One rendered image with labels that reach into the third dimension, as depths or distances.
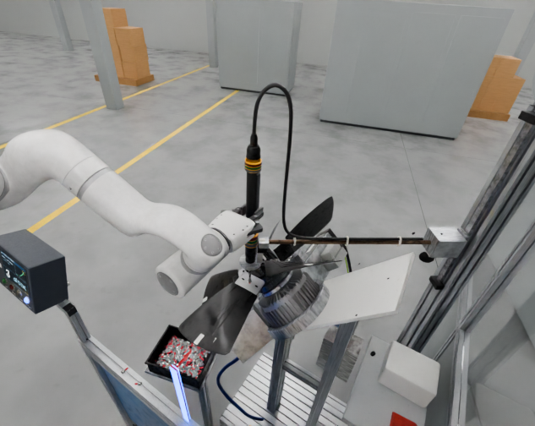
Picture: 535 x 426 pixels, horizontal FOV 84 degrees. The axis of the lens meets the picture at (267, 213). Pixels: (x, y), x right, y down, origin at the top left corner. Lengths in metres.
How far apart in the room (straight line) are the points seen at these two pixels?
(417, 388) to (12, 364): 2.34
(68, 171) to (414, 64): 5.88
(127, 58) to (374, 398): 8.57
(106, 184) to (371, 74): 5.74
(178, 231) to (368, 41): 5.70
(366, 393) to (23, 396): 1.97
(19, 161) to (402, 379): 1.23
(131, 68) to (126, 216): 8.27
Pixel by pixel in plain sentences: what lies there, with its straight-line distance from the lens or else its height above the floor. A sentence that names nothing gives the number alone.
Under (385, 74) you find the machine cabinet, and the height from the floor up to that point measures 0.99.
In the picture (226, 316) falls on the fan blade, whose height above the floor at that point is 1.18.
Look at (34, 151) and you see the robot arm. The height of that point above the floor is 1.72.
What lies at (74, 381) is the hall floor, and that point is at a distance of 2.42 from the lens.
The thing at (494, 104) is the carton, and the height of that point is 0.31.
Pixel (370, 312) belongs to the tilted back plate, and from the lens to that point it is 0.90.
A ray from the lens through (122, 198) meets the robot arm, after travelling 0.67.
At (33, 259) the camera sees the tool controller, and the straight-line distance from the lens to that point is 1.25.
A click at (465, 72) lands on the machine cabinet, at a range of 6.39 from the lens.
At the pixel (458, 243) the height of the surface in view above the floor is 1.40.
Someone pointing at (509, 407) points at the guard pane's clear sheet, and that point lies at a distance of 0.95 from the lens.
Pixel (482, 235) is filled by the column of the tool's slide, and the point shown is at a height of 1.44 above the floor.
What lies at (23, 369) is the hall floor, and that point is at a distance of 2.62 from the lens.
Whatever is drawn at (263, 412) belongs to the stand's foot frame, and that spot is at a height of 0.08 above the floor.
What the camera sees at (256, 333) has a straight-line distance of 1.14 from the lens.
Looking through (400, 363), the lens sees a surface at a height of 0.97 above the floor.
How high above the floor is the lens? 1.98
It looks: 36 degrees down
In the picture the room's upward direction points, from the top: 4 degrees clockwise
